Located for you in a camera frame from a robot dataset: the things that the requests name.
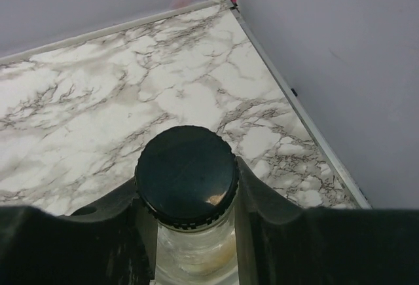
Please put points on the clear bottle black cap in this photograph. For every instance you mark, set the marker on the clear bottle black cap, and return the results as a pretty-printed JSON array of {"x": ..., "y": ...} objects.
[{"x": 187, "y": 178}]

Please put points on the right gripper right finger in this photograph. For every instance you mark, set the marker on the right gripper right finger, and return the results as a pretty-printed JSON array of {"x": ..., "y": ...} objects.
[{"x": 279, "y": 242}]

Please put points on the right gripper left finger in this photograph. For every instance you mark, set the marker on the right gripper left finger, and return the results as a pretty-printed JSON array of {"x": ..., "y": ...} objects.
[{"x": 109, "y": 241}]

